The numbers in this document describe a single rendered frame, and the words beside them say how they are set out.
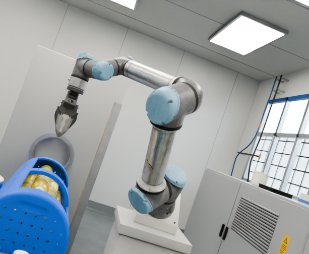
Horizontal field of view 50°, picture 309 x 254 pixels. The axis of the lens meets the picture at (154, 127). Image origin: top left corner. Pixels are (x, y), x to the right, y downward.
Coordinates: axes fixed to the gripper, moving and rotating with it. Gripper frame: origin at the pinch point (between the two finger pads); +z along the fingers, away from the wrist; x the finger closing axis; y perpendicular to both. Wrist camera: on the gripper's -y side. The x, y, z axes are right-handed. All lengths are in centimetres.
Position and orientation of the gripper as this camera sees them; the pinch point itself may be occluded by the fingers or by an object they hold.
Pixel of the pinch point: (59, 133)
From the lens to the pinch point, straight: 143.5
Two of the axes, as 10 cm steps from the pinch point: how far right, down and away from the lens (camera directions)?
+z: -3.3, 9.4, -0.5
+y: -2.5, -0.4, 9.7
